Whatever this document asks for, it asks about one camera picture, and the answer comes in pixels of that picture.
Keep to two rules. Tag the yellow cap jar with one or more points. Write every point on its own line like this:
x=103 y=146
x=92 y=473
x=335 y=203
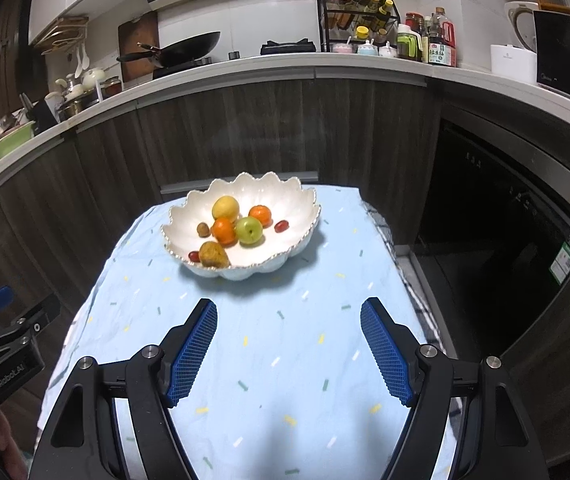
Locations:
x=362 y=33

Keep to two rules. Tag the yellow brown mango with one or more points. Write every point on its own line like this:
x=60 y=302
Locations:
x=213 y=255

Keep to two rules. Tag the black spice rack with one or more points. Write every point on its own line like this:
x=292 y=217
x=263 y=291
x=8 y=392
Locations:
x=337 y=20

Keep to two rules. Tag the soy sauce bottle red label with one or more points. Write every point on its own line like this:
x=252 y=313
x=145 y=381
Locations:
x=441 y=39

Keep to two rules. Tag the white teapot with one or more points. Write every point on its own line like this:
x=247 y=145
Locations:
x=92 y=82

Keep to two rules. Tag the light blue patterned tablecloth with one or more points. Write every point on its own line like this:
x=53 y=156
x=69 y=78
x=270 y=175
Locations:
x=289 y=388

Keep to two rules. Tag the large orange tangerine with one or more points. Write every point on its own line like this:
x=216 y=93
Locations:
x=223 y=230

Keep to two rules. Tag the brown round kiwi potato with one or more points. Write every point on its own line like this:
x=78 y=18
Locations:
x=203 y=229

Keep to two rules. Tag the small orange tangerine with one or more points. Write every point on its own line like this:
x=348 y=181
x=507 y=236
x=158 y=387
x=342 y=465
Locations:
x=262 y=214

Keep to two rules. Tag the black wok pan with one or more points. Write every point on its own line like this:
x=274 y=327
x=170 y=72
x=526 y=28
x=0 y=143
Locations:
x=184 y=51

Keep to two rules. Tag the yellow lemon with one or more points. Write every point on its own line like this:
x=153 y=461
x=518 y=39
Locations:
x=226 y=207

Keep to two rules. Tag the white square container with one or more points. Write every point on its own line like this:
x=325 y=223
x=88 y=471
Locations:
x=514 y=63

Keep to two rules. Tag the brown wooden cutting board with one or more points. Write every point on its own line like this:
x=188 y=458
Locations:
x=141 y=30

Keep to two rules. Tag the white scalloped ceramic bowl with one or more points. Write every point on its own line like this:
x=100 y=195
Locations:
x=287 y=199

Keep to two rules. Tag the green lidded jar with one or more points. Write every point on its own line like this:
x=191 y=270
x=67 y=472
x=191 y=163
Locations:
x=407 y=43

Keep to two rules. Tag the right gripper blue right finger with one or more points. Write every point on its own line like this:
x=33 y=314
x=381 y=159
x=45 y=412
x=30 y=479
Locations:
x=393 y=347

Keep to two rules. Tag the black gas stove grate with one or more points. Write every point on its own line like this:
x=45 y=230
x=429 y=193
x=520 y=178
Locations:
x=301 y=46

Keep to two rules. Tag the small red grape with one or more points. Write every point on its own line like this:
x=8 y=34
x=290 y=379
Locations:
x=281 y=226

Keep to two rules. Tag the green apple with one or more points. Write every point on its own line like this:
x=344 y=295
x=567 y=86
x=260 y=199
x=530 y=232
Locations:
x=248 y=231

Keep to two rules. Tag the green pot with lid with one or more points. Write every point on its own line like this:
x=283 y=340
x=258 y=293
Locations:
x=15 y=138

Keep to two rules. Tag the person left hand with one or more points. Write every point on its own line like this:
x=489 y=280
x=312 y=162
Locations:
x=10 y=455

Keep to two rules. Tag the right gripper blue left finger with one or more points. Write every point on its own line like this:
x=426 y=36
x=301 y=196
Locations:
x=185 y=347

